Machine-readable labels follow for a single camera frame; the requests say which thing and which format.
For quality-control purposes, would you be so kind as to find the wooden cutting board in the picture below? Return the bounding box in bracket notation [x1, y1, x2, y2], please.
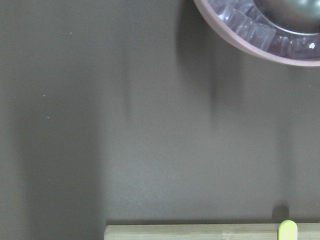
[104, 223, 320, 240]

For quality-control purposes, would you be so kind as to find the pink bowl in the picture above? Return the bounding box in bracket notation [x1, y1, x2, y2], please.
[194, 0, 320, 67]

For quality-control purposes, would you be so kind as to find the metal spoon in bowl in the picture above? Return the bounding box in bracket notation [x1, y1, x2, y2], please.
[253, 0, 320, 35]

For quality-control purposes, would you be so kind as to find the yellow handled utensil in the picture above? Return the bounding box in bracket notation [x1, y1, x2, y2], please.
[277, 220, 298, 240]

